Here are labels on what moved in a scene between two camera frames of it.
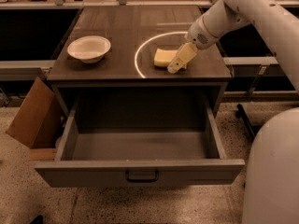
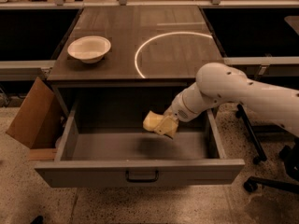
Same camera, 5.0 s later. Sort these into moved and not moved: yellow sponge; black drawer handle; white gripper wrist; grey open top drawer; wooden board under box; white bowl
Moved: yellow sponge; white gripper wrist
Not moved: black drawer handle; white bowl; wooden board under box; grey open top drawer
